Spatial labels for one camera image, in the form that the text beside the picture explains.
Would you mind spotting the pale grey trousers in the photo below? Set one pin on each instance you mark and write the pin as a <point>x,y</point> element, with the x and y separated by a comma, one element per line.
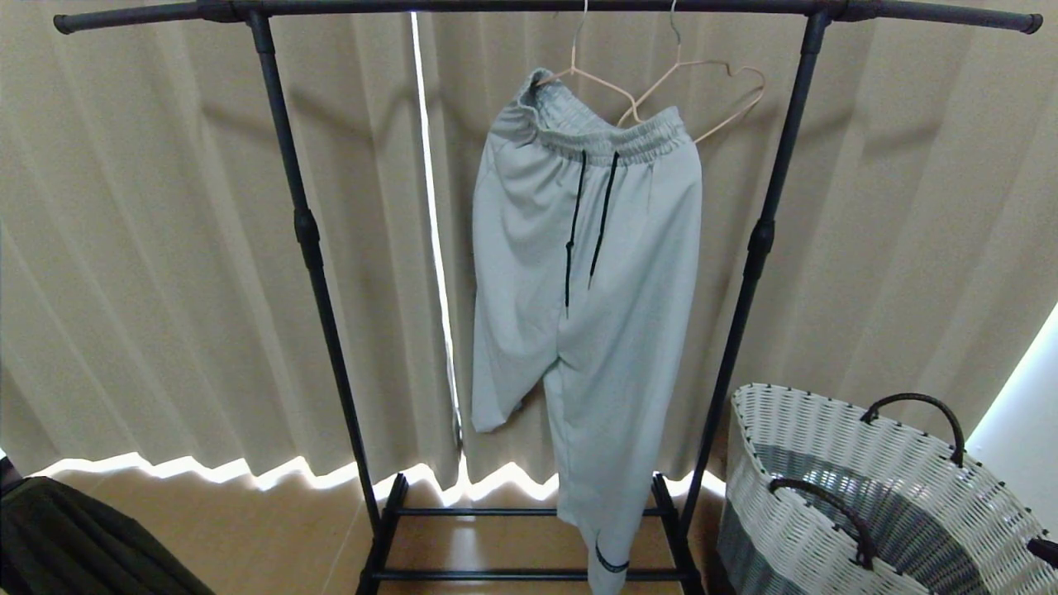
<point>628,330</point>

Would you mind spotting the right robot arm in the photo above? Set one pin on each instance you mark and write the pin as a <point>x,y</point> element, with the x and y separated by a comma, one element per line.
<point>1046,552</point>

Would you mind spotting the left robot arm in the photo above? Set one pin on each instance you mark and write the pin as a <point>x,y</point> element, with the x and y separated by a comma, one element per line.
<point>74,545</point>

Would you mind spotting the pink clothes hanger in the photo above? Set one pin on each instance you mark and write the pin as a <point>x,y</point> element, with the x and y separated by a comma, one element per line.
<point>603,83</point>
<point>731,113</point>

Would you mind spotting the black clothes rack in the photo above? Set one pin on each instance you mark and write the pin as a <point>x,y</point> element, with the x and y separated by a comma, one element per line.
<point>529,7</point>

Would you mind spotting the white laundry basket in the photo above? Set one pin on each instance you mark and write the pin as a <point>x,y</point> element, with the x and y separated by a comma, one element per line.
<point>810,463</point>

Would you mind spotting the beige curtain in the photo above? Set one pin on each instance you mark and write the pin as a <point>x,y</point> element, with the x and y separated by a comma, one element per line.
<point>149,289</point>

